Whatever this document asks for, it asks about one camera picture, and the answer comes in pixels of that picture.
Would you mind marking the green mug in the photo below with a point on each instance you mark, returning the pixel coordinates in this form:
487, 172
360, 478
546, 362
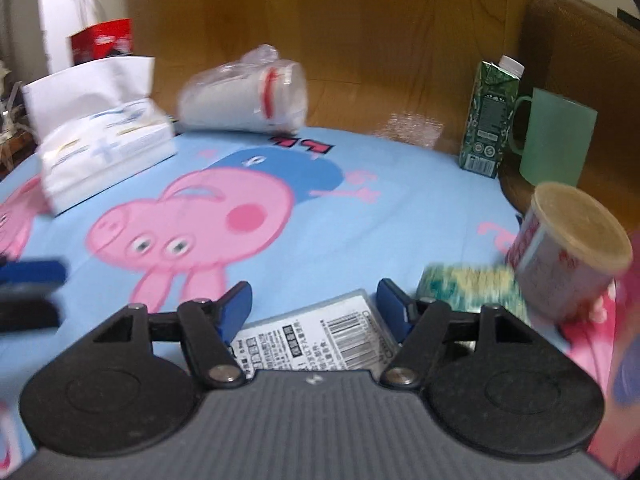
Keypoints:
557, 140

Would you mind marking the wooden headboard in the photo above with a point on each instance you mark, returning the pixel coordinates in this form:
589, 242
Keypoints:
350, 25

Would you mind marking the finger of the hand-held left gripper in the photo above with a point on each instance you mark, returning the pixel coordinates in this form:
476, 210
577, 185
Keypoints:
35, 272

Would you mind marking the pink printed cloth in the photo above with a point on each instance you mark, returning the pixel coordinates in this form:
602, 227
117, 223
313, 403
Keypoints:
617, 360

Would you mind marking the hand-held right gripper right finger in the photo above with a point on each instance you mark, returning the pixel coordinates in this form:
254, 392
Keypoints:
392, 310

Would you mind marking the green drink carton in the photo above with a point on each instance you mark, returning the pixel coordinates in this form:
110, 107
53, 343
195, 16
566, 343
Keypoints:
490, 120

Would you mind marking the paper cup stack in plastic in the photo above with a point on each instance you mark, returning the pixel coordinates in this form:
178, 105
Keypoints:
240, 97

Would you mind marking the clear plastic wrap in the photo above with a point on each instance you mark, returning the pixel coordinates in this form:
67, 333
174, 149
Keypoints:
415, 127

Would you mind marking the red cereal box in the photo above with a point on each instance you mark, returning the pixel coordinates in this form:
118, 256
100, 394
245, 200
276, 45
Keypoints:
102, 42

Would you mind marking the white tissue pack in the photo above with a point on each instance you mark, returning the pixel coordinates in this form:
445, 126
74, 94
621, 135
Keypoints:
100, 145

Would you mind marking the red white lidded cup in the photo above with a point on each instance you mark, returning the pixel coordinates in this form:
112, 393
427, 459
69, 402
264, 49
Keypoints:
565, 250

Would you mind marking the cartoon pig printed blanket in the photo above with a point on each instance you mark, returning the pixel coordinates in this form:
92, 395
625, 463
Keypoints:
375, 220

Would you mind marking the green patterned packet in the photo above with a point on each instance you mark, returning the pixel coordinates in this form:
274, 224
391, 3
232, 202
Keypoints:
465, 282

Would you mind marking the clear packet with barcode label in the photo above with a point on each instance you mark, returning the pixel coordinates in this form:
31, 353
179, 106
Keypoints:
305, 335

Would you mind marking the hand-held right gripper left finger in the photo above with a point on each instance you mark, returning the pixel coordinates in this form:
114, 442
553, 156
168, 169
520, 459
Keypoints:
232, 312

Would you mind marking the brown wooden chair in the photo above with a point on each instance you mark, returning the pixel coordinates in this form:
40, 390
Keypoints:
585, 50

